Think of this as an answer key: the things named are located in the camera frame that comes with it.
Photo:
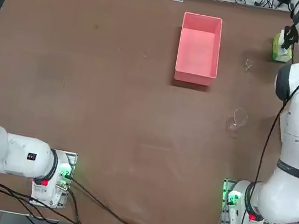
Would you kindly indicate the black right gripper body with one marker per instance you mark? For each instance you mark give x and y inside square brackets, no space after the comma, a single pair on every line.
[290,36]

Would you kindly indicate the small glass beaker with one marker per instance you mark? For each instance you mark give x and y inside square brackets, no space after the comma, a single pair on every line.
[248,65]

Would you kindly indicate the green tissue pack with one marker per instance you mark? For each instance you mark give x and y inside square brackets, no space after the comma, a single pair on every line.
[279,57]

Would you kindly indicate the large glass beaker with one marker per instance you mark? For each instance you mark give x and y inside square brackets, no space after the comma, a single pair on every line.
[237,121]

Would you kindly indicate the pink plastic container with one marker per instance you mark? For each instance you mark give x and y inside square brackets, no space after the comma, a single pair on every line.
[195,76]

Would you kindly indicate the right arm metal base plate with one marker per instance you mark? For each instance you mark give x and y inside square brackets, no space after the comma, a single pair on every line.
[225,185]

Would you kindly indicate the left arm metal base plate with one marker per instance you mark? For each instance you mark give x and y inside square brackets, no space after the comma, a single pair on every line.
[75,157]

